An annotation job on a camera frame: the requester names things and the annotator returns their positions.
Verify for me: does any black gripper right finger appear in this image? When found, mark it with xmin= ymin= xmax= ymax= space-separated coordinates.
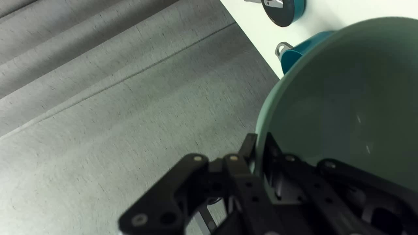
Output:
xmin=263 ymin=134 xmax=418 ymax=235

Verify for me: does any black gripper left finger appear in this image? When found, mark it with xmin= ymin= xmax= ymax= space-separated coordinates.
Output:
xmin=118 ymin=133 xmax=280 ymax=235

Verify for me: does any green bowl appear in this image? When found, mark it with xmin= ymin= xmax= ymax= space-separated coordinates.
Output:
xmin=257 ymin=17 xmax=418 ymax=190

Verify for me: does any teal toy pot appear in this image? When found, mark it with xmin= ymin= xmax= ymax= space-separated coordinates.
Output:
xmin=276 ymin=30 xmax=334 ymax=74

